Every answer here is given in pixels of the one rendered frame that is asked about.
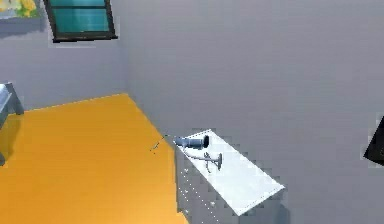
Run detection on grey desk lamp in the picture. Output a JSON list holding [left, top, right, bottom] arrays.
[[149, 134, 224, 174]]

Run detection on white chest of drawers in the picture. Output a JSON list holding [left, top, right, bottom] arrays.
[[174, 128, 286, 224]]

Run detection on black framed teal window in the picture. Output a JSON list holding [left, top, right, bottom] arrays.
[[43, 0, 119, 44]]

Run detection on black flat television set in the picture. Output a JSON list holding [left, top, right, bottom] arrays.
[[363, 115, 384, 167]]

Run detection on yellow framed wall picture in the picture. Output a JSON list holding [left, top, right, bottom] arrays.
[[0, 0, 42, 20]]

